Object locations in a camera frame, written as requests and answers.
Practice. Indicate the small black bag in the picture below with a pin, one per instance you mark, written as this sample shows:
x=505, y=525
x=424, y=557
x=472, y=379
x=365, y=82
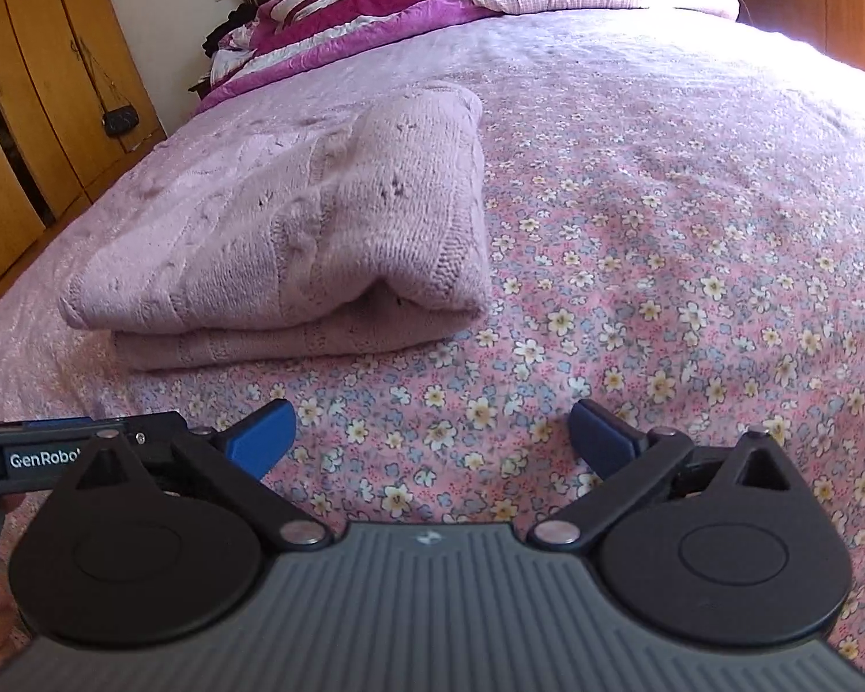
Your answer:
x=120, y=121

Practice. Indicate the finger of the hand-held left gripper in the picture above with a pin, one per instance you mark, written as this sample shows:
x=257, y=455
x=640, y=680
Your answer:
x=144, y=427

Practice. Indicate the wooden dresser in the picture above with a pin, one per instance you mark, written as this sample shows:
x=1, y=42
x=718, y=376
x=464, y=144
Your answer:
x=822, y=0

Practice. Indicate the pink knit sweater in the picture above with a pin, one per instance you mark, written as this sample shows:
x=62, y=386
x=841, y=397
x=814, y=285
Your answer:
x=295, y=231

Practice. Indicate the pink floral bed sheet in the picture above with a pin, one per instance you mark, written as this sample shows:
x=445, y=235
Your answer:
x=692, y=267

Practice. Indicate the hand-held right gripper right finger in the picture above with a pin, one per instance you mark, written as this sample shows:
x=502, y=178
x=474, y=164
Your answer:
x=598, y=440

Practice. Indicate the wooden nightstand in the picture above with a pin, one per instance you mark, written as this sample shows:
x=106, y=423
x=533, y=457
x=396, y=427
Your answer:
x=200, y=86

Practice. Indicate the magenta striped quilt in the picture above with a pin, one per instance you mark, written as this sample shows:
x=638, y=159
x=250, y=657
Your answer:
x=346, y=21

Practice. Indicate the dark clothes pile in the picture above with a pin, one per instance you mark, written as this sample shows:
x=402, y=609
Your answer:
x=227, y=29

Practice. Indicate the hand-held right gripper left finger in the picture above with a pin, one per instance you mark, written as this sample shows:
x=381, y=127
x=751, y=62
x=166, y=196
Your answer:
x=259, y=436

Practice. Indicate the wooden wardrobe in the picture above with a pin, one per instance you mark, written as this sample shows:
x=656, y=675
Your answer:
x=43, y=50

